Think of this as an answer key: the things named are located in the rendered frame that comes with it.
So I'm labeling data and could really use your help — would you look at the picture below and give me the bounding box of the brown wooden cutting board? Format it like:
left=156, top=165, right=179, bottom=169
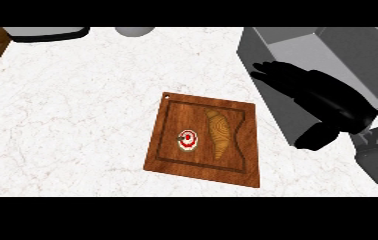
left=142, top=91, right=262, bottom=189

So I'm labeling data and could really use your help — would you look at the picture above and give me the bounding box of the brown wooden panel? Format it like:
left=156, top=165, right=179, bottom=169
left=0, top=27, right=14, bottom=58

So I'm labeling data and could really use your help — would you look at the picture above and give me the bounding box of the red and white cupcake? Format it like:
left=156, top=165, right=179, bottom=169
left=176, top=129, right=201, bottom=152

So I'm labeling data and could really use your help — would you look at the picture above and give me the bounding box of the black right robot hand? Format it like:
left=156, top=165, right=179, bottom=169
left=250, top=60, right=378, bottom=152

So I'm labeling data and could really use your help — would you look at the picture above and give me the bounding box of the grey appliance with black rim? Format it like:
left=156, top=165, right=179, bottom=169
left=2, top=27, right=92, bottom=44

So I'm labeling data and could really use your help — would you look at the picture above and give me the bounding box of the golden brown croissant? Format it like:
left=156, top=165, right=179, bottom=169
left=204, top=108, right=234, bottom=161

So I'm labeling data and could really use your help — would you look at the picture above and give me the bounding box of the grey round object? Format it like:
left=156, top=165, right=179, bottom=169
left=114, top=27, right=157, bottom=38

